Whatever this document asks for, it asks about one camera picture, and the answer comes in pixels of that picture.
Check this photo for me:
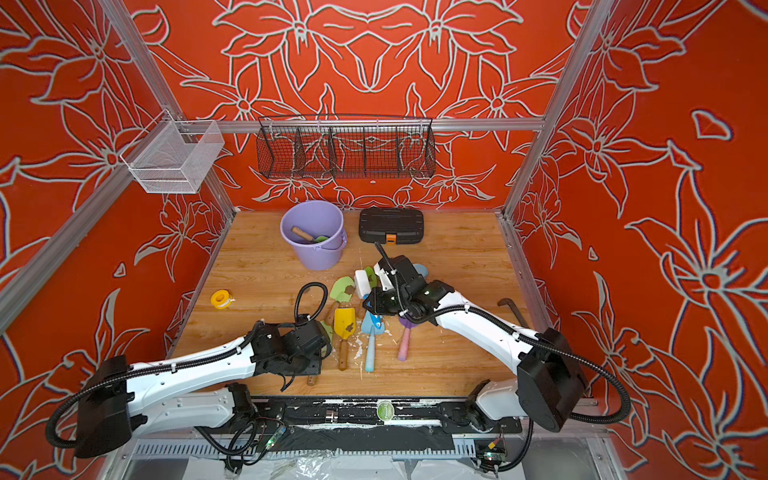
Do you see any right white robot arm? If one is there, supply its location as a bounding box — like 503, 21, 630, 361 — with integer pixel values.
363, 243, 631, 432

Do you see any pale green trowel left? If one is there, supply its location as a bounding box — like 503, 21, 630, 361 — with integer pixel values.
324, 276, 355, 326

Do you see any purple plastic bucket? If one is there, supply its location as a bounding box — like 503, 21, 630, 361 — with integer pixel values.
280, 200, 348, 271

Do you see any purple trowel pink handle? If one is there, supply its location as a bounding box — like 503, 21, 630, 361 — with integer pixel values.
397, 317, 416, 362

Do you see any white wire mesh basket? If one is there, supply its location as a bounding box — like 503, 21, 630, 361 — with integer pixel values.
118, 111, 225, 194

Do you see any light blue trowel front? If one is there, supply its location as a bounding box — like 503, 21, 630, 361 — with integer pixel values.
361, 312, 385, 373

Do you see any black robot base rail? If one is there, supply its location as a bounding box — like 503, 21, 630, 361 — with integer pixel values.
203, 395, 523, 454

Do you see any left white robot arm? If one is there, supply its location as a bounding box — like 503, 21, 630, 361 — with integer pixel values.
45, 320, 333, 459

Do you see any green round sticker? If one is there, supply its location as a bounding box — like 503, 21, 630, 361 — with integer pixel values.
376, 400, 395, 422

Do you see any green square spade front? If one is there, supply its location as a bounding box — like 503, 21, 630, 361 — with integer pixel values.
307, 321, 333, 387

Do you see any light blue trowel back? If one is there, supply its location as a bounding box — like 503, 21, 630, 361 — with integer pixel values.
414, 263, 429, 278

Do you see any yellow tape roll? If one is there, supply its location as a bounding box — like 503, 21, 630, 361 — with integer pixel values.
210, 289, 235, 310

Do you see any green trowel wooden handle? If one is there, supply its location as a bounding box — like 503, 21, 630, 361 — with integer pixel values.
365, 266, 378, 288

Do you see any black plastic tool case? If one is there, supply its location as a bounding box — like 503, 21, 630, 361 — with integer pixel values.
358, 207, 425, 245

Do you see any light blue trowel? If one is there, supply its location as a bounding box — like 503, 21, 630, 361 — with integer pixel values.
414, 263, 429, 278
361, 312, 385, 373

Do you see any black wire wall basket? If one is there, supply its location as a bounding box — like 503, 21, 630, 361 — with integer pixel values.
256, 116, 437, 180

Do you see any black hex key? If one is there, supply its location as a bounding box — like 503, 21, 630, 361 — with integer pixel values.
497, 297, 530, 329

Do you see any yellow square spade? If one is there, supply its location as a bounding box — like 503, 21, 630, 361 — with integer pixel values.
333, 307, 357, 371

